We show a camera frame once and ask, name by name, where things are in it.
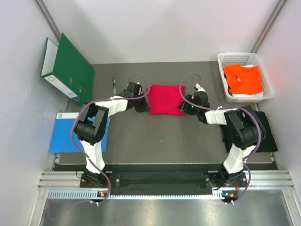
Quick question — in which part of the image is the blue paper folder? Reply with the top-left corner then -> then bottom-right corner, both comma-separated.
49,110 -> 110,157

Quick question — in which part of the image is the pink red t shirt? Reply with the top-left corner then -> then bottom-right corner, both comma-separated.
148,84 -> 186,116

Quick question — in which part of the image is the black t shirt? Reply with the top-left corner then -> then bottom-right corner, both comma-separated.
220,106 -> 278,153

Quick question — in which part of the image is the orange t shirt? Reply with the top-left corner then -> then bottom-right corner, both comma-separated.
222,65 -> 263,95

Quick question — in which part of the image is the white plastic basket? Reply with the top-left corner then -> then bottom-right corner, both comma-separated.
217,52 -> 275,103

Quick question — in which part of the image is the green lever arch binder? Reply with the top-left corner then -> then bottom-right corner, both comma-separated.
40,33 -> 95,106

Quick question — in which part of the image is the blue pen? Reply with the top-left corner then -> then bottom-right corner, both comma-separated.
113,77 -> 117,95

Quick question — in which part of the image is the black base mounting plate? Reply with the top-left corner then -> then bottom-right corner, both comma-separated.
54,163 -> 278,196

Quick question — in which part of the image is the aluminium rail frame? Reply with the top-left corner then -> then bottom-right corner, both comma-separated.
29,154 -> 301,226

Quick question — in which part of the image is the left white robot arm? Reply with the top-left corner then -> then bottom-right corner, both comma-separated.
72,82 -> 149,188

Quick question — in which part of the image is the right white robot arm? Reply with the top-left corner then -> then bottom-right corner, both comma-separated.
178,87 -> 267,189

